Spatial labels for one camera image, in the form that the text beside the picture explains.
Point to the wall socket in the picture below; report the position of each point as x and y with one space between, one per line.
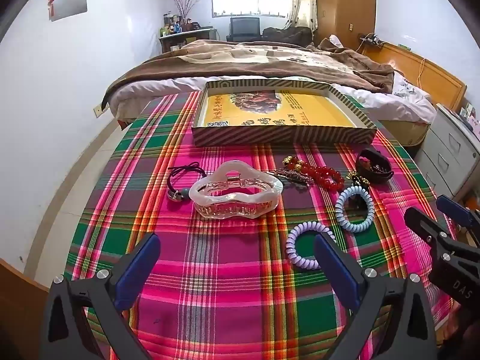
98 110

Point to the white drawer cabinet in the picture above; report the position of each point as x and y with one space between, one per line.
446 146

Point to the group of bottles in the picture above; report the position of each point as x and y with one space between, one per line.
174 26

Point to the plaid pink green cloth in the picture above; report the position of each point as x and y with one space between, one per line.
225 270

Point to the vase of dry branches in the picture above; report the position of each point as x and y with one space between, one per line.
185 5

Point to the dark sofa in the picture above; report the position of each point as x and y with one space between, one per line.
287 35

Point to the wooden board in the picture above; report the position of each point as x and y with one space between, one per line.
18 307

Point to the white hair claw clip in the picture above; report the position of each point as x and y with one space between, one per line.
204 195

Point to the rhinestone hair clip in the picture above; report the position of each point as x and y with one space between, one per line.
296 178

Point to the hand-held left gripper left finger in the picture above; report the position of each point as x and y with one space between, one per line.
137 272

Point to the red knot ornament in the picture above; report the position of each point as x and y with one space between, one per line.
52 0

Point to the black television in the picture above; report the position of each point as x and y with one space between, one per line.
244 28

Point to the white floral pillow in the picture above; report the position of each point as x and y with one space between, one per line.
407 86

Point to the small black claw clip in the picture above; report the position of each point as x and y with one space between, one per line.
356 200

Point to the power strip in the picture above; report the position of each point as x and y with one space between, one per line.
369 39

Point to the white side desk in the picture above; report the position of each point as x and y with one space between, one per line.
180 37

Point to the clutter on cabinet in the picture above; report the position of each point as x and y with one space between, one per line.
470 118

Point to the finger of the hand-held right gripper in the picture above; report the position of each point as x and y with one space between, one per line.
453 210
423 225

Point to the striped cardboard box tray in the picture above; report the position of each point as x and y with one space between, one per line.
277 114

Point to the dark brown hair claw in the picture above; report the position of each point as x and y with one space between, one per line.
364 168

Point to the wooden wardrobe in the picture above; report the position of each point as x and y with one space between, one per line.
345 3

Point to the window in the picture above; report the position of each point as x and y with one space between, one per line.
243 2

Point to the wooden bed frame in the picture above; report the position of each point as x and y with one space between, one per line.
438 75

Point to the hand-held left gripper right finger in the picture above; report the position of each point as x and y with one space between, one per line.
335 270

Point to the brown blanket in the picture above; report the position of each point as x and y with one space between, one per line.
262 60

